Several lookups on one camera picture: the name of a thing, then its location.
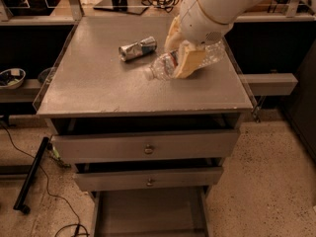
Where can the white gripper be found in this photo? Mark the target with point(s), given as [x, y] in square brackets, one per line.
[197, 24]

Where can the clear plastic water bottle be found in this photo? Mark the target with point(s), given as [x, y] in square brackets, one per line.
[162, 68]

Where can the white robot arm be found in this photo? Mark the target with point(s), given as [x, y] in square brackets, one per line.
[227, 11]

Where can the top grey drawer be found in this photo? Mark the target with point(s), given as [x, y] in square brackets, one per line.
[121, 147]

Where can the grey drawer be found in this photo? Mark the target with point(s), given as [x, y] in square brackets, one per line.
[147, 179]
[121, 147]
[168, 212]

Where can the grey drawer cabinet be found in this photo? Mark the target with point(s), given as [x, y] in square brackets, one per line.
[94, 92]

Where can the middle grey drawer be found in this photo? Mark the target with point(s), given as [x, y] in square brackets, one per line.
[147, 179]

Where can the bottom grey drawer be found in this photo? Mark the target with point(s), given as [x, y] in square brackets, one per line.
[168, 212]

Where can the crushed silver can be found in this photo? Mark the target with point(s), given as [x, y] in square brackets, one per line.
[137, 49]

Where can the black monitor stand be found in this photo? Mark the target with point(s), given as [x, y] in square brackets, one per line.
[132, 7]

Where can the dark round bowl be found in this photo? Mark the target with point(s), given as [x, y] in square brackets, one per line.
[46, 75]

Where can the white bowl with items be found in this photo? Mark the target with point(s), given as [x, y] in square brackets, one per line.
[12, 78]

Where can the black bar on floor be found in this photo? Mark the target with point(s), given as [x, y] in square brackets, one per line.
[20, 201]

